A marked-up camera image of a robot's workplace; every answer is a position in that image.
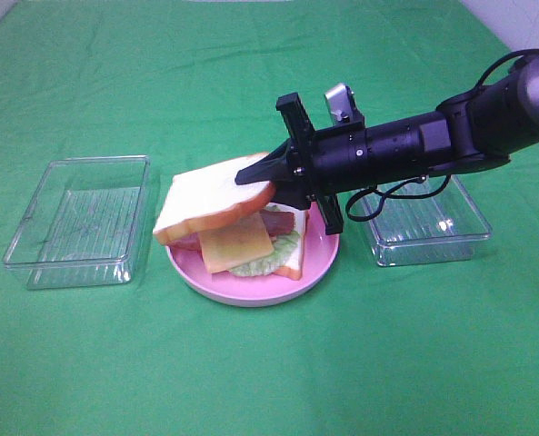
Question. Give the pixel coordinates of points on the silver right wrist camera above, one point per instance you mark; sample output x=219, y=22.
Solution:
x=341, y=105

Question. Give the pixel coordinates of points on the yellow toy cheese slice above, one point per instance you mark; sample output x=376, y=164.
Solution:
x=236, y=244

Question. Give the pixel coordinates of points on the left clear plastic container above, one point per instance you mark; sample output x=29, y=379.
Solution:
x=84, y=225

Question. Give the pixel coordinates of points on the toy bread slice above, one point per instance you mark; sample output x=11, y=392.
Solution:
x=208, y=198
x=292, y=268

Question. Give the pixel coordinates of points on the toy bacon strip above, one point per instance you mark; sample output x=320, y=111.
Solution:
x=277, y=222
x=190, y=242

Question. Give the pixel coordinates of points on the toy lettuce leaf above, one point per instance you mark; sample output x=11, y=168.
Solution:
x=283, y=247

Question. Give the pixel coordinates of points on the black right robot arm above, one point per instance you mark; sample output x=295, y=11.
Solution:
x=471, y=132

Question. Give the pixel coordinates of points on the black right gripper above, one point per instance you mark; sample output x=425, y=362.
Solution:
x=312, y=166

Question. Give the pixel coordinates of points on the green tablecloth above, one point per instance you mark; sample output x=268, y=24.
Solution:
x=438, y=349

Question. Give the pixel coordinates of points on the pink round plate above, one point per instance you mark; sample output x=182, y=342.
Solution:
x=319, y=253

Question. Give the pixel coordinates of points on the right clear plastic container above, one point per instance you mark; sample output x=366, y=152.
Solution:
x=422, y=222

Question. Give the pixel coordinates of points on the clear plastic container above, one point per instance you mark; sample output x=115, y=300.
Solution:
x=84, y=225
x=422, y=222

